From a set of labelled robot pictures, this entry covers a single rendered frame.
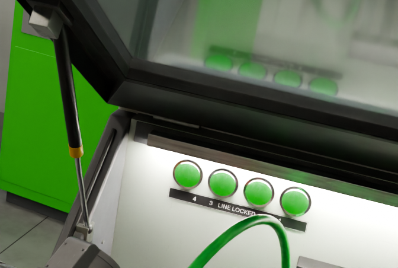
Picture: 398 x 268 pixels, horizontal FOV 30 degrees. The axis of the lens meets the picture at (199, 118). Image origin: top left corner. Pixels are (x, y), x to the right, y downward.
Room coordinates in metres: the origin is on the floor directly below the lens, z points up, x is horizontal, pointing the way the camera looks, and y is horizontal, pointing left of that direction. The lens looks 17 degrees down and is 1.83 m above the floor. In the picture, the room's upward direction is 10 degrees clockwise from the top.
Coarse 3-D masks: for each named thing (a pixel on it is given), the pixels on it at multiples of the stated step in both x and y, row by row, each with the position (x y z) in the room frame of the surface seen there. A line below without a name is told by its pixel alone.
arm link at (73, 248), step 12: (72, 240) 0.72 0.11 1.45; (60, 252) 0.70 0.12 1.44; (72, 252) 0.70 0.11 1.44; (84, 252) 0.69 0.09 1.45; (96, 252) 0.71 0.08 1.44; (48, 264) 0.69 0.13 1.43; (60, 264) 0.69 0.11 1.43; (72, 264) 0.68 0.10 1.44; (84, 264) 0.69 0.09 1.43; (96, 264) 0.70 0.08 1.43; (108, 264) 0.71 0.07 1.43
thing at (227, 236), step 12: (252, 216) 0.89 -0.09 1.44; (264, 216) 0.91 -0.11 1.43; (228, 228) 0.85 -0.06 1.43; (240, 228) 0.85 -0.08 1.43; (276, 228) 0.94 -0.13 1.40; (216, 240) 0.82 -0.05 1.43; (228, 240) 0.83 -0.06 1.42; (204, 252) 0.80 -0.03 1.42; (216, 252) 0.81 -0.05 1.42; (288, 252) 0.99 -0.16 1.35; (192, 264) 0.79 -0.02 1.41; (204, 264) 0.79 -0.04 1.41; (288, 264) 1.00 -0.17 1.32
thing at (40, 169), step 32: (32, 32) 3.68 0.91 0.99; (32, 64) 3.68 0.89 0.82; (32, 96) 3.67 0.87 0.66; (96, 96) 3.54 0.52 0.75; (32, 128) 3.66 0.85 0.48; (64, 128) 3.60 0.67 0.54; (96, 128) 3.54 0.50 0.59; (0, 160) 3.73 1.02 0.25; (32, 160) 3.65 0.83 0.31; (64, 160) 3.59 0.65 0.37; (32, 192) 3.65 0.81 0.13; (64, 192) 3.58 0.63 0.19
